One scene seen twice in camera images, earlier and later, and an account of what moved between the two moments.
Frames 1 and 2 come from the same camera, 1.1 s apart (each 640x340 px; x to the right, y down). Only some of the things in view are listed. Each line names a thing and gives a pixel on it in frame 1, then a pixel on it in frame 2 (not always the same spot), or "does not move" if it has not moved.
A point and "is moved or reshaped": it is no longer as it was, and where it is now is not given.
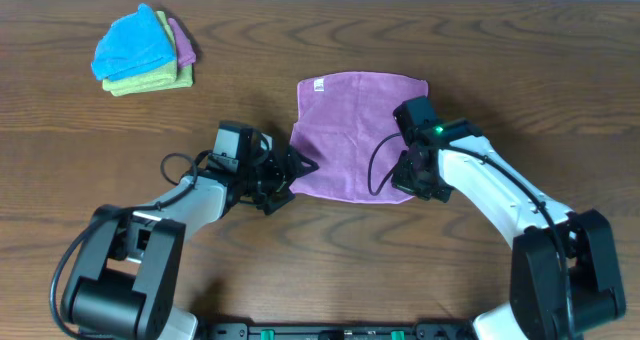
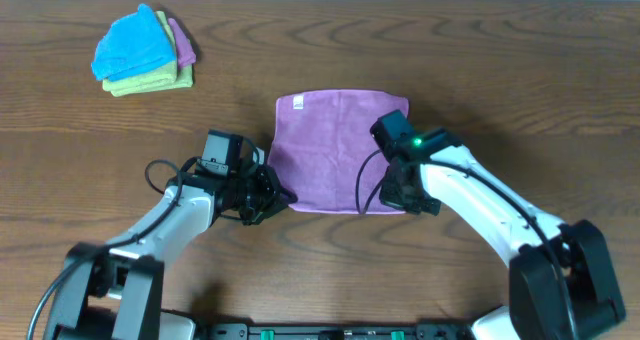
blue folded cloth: x=132 y=45 does not move
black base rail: x=336 y=332 does not move
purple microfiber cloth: x=340 y=118 is moved or reshaped
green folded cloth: x=172 y=77 does not move
